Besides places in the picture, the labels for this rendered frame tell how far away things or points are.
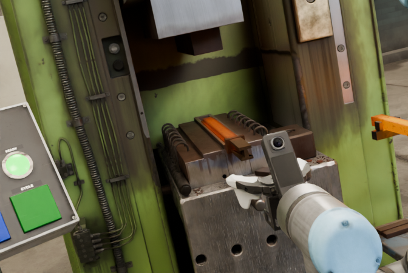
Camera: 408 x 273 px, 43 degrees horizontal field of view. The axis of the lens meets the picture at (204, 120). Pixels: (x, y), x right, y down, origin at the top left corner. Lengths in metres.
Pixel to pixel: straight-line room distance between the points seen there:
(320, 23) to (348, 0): 0.11
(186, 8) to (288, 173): 0.49
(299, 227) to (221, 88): 1.01
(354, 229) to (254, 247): 0.59
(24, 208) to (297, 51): 0.78
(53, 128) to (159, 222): 0.36
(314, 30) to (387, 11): 7.29
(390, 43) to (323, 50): 7.29
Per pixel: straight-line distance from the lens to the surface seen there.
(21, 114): 1.15
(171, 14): 1.18
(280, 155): 0.87
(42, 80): 1.32
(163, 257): 1.44
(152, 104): 1.67
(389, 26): 8.69
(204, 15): 1.19
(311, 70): 1.42
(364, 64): 1.49
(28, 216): 1.06
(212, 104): 1.70
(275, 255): 1.28
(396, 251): 1.25
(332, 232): 0.69
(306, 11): 1.39
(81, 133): 1.31
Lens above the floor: 1.30
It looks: 11 degrees down
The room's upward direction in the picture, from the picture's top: 12 degrees counter-clockwise
